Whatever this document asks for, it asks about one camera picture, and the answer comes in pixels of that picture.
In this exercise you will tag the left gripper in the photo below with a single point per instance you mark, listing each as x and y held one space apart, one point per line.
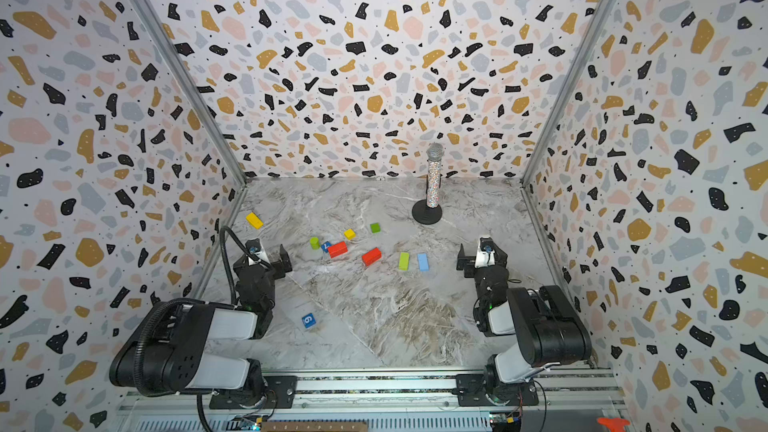
274 261

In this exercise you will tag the light blue block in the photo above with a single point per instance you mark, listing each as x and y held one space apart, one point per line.
423 262

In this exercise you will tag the red rectangular block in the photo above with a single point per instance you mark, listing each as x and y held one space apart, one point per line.
371 257
337 249

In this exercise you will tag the lime green block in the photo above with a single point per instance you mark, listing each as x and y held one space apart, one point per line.
404 261

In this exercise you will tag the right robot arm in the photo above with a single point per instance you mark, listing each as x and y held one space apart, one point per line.
544 326

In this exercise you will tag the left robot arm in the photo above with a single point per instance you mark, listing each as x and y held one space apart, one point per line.
166 354

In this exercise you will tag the green cylinder block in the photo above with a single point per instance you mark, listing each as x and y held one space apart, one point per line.
314 243

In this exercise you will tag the yellow flat rectangular block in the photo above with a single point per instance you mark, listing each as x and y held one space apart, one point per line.
254 221

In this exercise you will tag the blue number six cube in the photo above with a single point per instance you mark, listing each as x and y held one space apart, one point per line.
309 320

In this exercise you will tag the black round microphone stand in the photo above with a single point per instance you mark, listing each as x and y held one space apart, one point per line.
426 215

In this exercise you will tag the small yellow cube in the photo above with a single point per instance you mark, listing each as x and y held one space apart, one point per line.
349 234

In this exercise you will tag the glitter microphone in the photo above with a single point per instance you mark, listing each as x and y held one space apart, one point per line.
435 154

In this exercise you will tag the wooden strip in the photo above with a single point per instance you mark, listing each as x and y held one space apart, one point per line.
314 426

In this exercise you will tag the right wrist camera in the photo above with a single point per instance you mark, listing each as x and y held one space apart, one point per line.
486 252

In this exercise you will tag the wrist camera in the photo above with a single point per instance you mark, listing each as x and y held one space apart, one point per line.
486 252
255 251

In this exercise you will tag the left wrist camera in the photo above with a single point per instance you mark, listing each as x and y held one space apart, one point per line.
255 251

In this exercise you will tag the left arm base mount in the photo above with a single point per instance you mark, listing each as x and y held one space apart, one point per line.
264 393

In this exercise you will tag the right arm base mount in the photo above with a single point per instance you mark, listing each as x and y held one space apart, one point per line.
485 390

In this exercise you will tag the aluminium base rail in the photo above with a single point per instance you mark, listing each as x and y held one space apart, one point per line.
571 398

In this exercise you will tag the red clamp handle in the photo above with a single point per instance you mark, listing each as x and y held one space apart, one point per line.
614 424

